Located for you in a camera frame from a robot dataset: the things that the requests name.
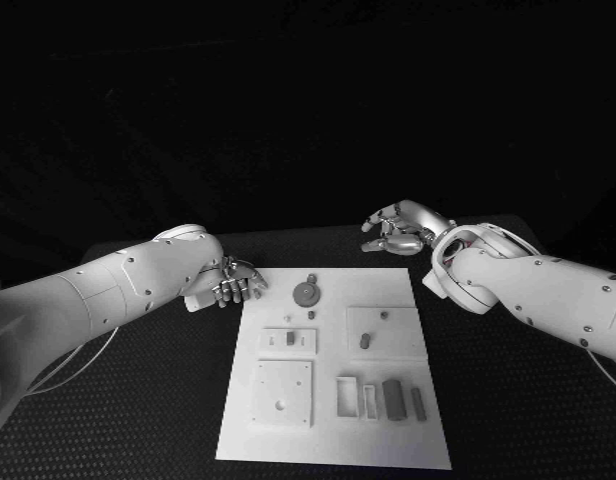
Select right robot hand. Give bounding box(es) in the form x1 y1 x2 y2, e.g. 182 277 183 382
360 199 457 257

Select thin long grey cylinder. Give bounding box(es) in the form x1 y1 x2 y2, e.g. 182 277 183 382
409 387 428 422

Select grey gear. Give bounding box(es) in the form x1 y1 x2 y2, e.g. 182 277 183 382
291 281 323 308

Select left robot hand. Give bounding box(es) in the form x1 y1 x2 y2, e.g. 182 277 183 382
209 255 269 309

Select white task board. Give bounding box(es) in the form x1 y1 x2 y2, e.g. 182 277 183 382
213 266 454 471

